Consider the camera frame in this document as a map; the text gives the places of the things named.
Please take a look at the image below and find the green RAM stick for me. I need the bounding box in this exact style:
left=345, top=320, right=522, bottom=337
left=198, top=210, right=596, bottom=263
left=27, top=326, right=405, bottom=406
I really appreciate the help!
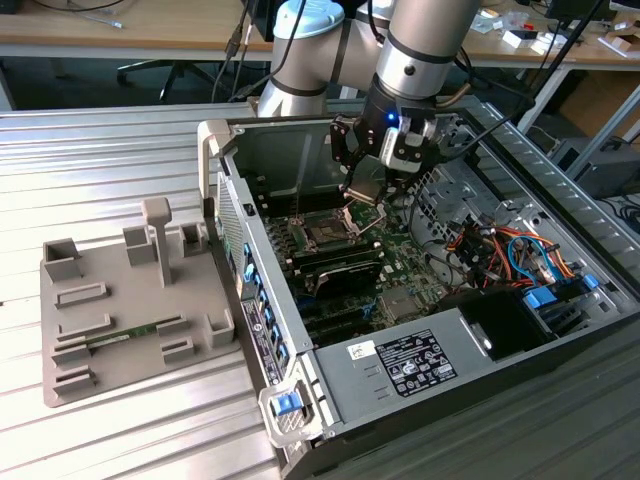
left=84, top=322, right=161, bottom=349

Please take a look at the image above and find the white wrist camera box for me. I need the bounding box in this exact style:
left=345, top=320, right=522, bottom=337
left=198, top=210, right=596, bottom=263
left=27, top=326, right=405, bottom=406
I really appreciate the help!
left=378, top=115, right=439, bottom=175

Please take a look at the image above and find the grey power supply unit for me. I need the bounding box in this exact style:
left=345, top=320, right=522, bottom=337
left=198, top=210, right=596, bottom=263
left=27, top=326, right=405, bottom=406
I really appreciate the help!
left=312, top=307, right=496, bottom=426

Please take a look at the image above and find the brown cardboard tray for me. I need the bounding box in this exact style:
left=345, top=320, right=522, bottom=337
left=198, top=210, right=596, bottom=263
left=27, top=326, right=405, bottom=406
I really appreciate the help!
left=597, top=33, right=640, bottom=57

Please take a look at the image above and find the wooden desk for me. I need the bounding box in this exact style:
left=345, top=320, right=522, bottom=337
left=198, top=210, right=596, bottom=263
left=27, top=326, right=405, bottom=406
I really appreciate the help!
left=0, top=0, right=640, bottom=69

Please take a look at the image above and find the blue wire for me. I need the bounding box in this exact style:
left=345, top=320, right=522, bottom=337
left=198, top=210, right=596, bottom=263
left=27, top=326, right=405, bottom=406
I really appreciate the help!
left=505, top=233, right=557, bottom=290

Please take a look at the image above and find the black office chair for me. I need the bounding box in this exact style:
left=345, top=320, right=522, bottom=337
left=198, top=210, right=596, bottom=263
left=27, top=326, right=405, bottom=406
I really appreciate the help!
left=117, top=57, right=224, bottom=104

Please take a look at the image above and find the orange red wire bundle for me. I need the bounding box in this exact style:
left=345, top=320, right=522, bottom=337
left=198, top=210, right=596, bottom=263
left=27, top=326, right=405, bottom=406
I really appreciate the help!
left=447, top=222, right=584, bottom=294

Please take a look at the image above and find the small white box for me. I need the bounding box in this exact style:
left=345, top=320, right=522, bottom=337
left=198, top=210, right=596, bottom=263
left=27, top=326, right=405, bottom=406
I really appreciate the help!
left=502, top=28, right=539, bottom=50

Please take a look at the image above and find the grey chipset heatsink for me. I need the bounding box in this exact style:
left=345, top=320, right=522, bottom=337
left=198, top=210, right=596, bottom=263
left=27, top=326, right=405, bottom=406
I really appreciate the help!
left=378, top=285, right=419, bottom=322

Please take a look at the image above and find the silver drive cage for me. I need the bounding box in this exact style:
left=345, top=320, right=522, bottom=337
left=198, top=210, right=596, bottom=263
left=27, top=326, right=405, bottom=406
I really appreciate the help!
left=405, top=149, right=531, bottom=251

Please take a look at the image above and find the black computer tower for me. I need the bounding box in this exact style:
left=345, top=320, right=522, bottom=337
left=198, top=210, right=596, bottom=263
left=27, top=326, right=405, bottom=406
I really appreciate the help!
left=549, top=134, right=640, bottom=201

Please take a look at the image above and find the open grey PC case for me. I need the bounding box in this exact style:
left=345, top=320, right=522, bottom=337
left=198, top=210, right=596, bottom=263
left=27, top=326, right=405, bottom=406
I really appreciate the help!
left=196, top=97, right=640, bottom=480

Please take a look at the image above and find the green motherboard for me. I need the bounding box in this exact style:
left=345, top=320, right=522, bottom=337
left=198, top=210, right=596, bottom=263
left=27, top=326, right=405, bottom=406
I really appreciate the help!
left=257, top=192, right=454, bottom=349

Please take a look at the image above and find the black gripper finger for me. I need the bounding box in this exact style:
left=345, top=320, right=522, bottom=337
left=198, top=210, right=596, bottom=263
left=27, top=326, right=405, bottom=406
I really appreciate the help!
left=382, top=164, right=434, bottom=204
left=330, top=118, right=369, bottom=199

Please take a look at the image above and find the blue case latch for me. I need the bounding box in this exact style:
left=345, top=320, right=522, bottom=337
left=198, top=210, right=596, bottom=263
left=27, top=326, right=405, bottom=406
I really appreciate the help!
left=268, top=393, right=302, bottom=417

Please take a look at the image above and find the grey parts rack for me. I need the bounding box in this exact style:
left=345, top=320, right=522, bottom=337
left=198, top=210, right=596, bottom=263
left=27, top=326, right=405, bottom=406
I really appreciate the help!
left=38, top=197, right=242, bottom=409

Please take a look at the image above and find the black RAM slot bank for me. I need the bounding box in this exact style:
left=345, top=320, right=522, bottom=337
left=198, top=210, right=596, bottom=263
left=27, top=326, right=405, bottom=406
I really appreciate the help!
left=287, top=239, right=386, bottom=274
left=253, top=184, right=351, bottom=219

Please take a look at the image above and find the brown cardboard box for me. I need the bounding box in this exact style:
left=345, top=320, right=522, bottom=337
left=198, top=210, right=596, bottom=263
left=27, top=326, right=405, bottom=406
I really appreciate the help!
left=554, top=69, right=640, bottom=141

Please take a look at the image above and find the black expansion slot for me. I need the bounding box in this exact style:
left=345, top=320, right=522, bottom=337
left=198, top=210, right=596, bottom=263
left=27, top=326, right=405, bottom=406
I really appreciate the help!
left=298, top=299, right=379, bottom=347

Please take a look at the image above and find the blue disk carrier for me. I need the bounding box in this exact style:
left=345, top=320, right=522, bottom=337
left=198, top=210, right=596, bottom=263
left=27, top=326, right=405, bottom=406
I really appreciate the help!
left=522, top=285, right=566, bottom=316

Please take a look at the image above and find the CPU socket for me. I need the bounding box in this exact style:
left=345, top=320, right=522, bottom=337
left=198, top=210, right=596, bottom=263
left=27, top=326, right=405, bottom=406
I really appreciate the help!
left=292, top=212, right=354, bottom=254

